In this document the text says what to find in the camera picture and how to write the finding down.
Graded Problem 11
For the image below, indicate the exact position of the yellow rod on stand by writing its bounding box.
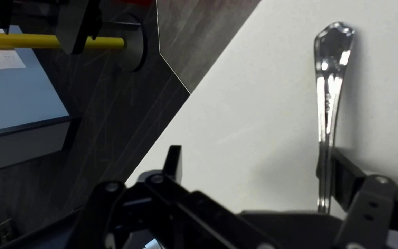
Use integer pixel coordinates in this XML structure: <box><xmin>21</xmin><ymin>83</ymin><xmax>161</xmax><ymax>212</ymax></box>
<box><xmin>0</xmin><ymin>34</ymin><xmax>128</xmax><ymax>50</ymax></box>

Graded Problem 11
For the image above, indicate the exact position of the silver metal spoon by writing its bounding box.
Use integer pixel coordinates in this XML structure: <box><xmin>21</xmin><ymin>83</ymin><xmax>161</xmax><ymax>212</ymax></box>
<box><xmin>314</xmin><ymin>21</ymin><xmax>356</xmax><ymax>215</ymax></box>

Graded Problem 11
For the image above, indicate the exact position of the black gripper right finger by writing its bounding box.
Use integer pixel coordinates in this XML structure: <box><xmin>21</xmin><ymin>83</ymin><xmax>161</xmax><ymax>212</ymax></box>
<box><xmin>328</xmin><ymin>148</ymin><xmax>398</xmax><ymax>249</ymax></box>

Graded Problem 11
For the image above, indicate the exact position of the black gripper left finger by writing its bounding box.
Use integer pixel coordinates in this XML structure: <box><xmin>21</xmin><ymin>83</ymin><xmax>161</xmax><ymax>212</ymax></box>
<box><xmin>77</xmin><ymin>146</ymin><xmax>278</xmax><ymax>249</ymax></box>

